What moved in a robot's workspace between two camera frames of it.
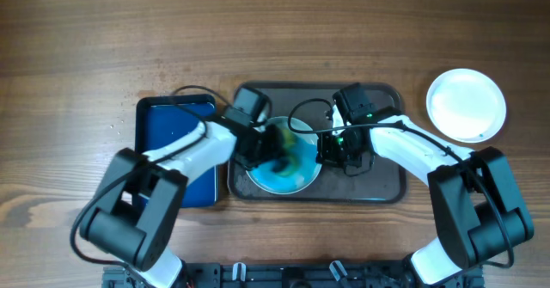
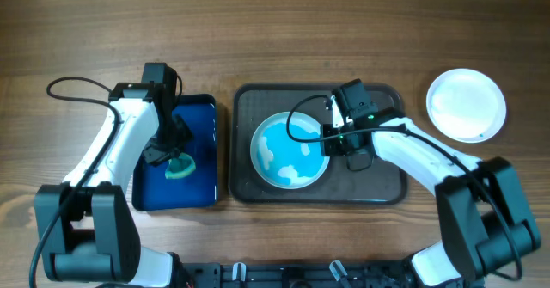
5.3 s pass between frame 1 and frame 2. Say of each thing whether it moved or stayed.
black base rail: stayed
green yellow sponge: moved
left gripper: moved
